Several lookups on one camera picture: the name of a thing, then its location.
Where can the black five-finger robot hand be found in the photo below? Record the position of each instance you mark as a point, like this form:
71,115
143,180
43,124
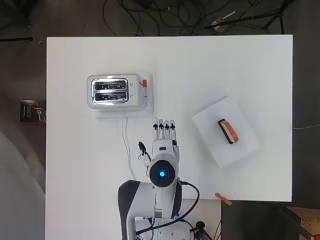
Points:
164,146

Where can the orange slice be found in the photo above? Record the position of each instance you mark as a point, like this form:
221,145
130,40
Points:
231,130

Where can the white seven-joint robot arm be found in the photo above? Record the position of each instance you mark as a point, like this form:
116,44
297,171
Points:
140,203

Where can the black block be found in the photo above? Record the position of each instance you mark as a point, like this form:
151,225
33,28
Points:
224,130

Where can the large white flat box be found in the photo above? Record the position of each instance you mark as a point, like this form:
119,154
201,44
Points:
233,153

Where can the steel toaster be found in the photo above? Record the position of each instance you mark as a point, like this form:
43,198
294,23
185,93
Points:
110,90

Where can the orange clamp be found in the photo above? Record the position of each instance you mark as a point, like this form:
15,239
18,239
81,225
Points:
223,199

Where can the dark printed box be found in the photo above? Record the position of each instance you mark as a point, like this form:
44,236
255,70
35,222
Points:
31,111

